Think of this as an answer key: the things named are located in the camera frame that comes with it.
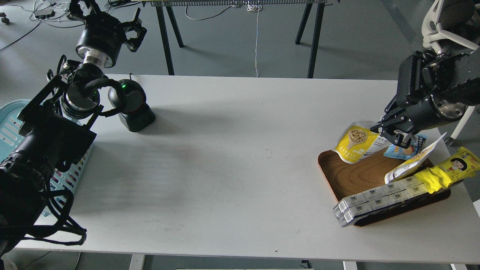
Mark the clear boxed snack pack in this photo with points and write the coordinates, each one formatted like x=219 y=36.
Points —
x=378 y=200

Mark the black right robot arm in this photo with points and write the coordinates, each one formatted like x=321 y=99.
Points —
x=435 y=86

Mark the yellow cartoon snack bag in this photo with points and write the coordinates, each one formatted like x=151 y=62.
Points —
x=459 y=166

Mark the black barcode scanner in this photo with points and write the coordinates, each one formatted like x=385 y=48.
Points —
x=137 y=114

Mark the white yellow flat pouch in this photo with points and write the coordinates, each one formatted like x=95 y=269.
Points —
x=409 y=166

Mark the blue snack bag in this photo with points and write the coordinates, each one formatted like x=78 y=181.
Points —
x=416 y=146

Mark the yellow white snack pouch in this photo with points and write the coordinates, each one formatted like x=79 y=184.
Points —
x=358 y=142

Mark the light blue plastic basket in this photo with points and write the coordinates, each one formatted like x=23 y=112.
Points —
x=10 y=140

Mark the black trestle table background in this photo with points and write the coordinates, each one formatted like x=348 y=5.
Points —
x=277 y=41

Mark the brown wooden tray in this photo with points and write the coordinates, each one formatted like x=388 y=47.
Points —
x=348 y=179

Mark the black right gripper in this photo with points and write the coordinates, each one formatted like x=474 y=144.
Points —
x=421 y=101

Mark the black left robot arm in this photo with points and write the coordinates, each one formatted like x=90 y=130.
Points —
x=56 y=126

